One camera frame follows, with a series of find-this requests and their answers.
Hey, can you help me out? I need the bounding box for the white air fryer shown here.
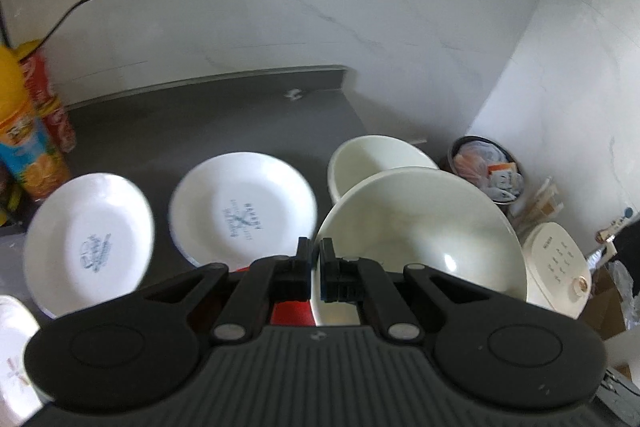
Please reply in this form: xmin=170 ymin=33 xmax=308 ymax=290
xmin=522 ymin=222 xmax=591 ymax=319

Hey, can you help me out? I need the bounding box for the blue print deep plate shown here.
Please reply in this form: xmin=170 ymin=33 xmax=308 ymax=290
xmin=23 ymin=172 xmax=155 ymax=319

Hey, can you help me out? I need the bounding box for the small white bakery plate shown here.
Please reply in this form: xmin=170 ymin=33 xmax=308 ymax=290
xmin=168 ymin=152 xmax=318 ymax=271

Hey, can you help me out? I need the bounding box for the red and black bowl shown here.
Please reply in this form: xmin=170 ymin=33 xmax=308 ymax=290
xmin=229 ymin=264 xmax=317 ymax=327

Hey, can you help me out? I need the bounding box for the orange juice bottle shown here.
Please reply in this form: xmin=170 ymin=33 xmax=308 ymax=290
xmin=0 ymin=46 xmax=70 ymax=202

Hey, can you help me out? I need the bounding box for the cream bowl front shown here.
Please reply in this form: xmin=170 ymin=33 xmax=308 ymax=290
xmin=317 ymin=167 xmax=527 ymax=300

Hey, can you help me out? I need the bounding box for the gold rimmed white plate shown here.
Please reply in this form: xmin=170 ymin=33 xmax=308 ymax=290
xmin=0 ymin=295 xmax=42 ymax=426

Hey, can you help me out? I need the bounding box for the cardboard box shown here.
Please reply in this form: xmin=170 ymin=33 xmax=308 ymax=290
xmin=579 ymin=263 xmax=640 ymax=377

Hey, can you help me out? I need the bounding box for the pot with packets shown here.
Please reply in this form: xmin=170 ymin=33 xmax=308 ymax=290
xmin=446 ymin=135 xmax=525 ymax=207

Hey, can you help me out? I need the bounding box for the cream bowl back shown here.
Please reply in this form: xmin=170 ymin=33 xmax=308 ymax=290
xmin=326 ymin=134 xmax=438 ymax=204

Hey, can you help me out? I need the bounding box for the cream bowl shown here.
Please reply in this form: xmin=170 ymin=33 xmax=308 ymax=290
xmin=317 ymin=167 xmax=527 ymax=300
xmin=326 ymin=134 xmax=438 ymax=204

